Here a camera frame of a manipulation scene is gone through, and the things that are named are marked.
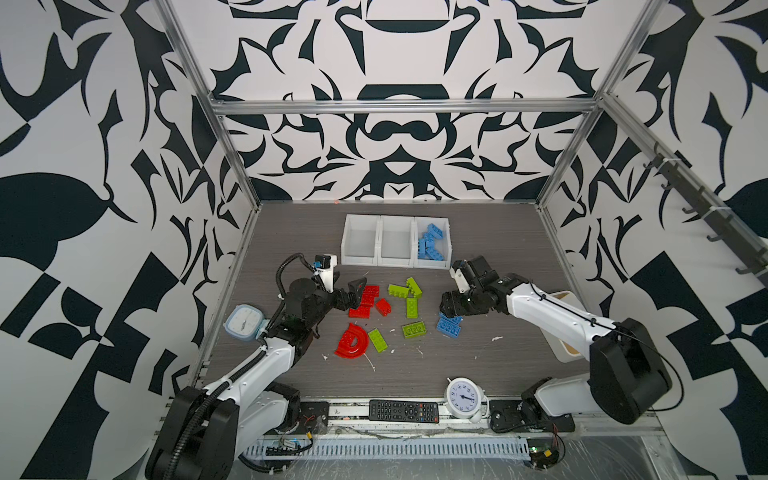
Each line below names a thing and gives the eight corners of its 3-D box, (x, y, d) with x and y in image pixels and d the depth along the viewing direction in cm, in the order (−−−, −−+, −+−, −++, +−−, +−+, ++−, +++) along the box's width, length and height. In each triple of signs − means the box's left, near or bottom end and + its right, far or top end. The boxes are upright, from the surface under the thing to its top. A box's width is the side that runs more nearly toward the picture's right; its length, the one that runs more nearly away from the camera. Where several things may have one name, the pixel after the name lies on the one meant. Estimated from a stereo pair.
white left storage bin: (342, 270, 104) (340, 256, 97) (347, 228, 116) (345, 213, 109) (377, 270, 104) (377, 256, 97) (378, 228, 116) (378, 213, 109)
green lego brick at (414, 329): (404, 339, 89) (404, 336, 87) (401, 328, 91) (401, 325, 89) (426, 334, 90) (427, 331, 88) (423, 323, 92) (423, 320, 90)
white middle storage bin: (377, 270, 104) (377, 257, 98) (378, 228, 116) (378, 214, 110) (415, 270, 104) (417, 257, 98) (412, 228, 116) (413, 214, 110)
